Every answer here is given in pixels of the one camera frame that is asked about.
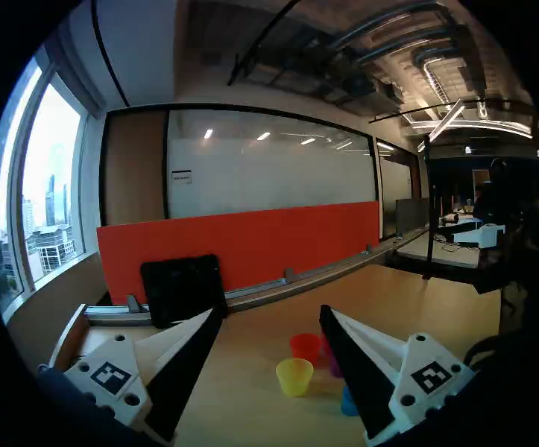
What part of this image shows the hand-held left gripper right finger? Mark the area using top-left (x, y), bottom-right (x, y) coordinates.
top-left (319, 304), bottom-right (479, 444)

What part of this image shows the red desk screen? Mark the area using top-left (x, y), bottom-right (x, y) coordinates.
top-left (83, 200), bottom-right (431, 328)

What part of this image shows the black cable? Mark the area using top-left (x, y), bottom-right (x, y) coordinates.
top-left (464, 334), bottom-right (504, 370)

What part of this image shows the yellow plastic cup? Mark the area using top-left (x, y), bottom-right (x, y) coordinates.
top-left (275, 357), bottom-right (315, 398)

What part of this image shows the purple plastic cup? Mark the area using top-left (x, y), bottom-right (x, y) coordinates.
top-left (319, 334), bottom-right (344, 378)

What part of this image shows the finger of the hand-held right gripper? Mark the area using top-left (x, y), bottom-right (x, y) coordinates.
top-left (453, 223), bottom-right (507, 250)

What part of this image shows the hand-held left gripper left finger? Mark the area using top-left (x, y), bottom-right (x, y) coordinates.
top-left (37, 305), bottom-right (227, 443)

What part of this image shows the blue plastic cup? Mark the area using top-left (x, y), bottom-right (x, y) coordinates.
top-left (341, 384), bottom-right (359, 417)

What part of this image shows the red plastic cup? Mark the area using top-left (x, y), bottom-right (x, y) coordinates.
top-left (289, 332), bottom-right (323, 367)

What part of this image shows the black flat panel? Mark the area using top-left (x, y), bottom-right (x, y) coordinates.
top-left (139, 253), bottom-right (229, 329)

